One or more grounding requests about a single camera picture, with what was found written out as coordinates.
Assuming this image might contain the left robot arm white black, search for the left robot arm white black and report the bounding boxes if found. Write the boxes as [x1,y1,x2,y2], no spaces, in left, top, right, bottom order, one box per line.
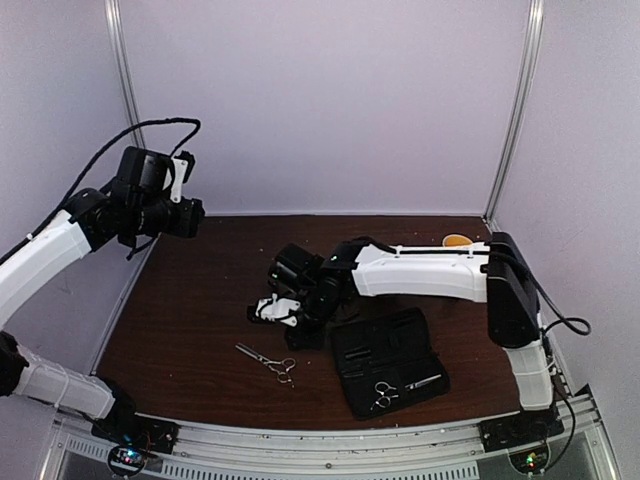
[1,147,204,444]

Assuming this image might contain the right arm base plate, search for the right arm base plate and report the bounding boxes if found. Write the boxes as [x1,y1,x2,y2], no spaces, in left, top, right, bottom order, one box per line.
[479,412,564,453]

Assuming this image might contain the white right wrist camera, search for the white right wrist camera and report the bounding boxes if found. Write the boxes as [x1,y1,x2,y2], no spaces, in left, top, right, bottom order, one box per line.
[247,294,301,327]

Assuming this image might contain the right aluminium frame post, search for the right aluminium frame post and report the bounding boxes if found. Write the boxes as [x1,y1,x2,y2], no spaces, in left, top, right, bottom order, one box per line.
[483,0,545,231]

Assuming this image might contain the black tool case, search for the black tool case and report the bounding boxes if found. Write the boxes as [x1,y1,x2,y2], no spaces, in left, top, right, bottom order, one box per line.
[329,308,451,421]

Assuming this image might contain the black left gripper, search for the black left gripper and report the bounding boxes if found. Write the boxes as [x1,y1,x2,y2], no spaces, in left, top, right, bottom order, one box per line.
[130,196,205,238]

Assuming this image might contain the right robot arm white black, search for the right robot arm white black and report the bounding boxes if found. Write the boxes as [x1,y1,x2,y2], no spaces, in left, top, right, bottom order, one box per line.
[253,232,553,442]

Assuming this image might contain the left aluminium frame post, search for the left aluminium frame post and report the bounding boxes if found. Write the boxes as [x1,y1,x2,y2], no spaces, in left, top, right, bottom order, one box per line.
[104,0,141,126]

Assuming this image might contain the white mug yellow inside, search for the white mug yellow inside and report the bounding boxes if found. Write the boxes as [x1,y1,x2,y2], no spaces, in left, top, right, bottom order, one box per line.
[442,234,473,248]

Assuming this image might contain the front aluminium rail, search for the front aluminium rail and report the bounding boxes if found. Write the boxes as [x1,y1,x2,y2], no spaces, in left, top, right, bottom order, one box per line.
[35,393,622,479]

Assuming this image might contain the silver thinning scissors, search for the silver thinning scissors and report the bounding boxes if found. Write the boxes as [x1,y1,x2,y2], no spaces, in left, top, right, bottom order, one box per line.
[235,343,297,387]

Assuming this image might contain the aluminium frame post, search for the aluminium frame post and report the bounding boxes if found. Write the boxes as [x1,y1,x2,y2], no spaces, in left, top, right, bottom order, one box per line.
[104,0,141,126]
[483,0,545,231]

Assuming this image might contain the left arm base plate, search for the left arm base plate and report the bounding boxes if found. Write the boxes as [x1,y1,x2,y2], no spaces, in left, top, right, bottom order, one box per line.
[89,415,179,454]

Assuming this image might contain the silver straight hair scissors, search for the silver straight hair scissors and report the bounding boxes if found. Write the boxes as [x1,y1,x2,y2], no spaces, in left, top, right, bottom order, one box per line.
[370,373,444,412]

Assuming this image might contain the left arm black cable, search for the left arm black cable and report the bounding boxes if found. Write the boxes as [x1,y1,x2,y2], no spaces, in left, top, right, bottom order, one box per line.
[59,117,203,261]

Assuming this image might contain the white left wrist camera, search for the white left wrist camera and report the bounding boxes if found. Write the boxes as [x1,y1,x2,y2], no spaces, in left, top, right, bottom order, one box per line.
[163,150,195,204]

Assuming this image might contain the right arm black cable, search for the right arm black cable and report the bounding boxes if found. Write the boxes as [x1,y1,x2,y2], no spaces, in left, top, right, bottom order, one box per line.
[487,249,592,451]

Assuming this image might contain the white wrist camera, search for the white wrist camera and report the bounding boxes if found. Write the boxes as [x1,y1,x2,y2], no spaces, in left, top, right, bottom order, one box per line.
[163,150,195,204]
[247,294,301,327]

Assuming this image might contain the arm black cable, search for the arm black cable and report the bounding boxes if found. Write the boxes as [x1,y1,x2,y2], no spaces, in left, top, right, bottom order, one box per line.
[487,249,592,451]
[59,117,203,261]

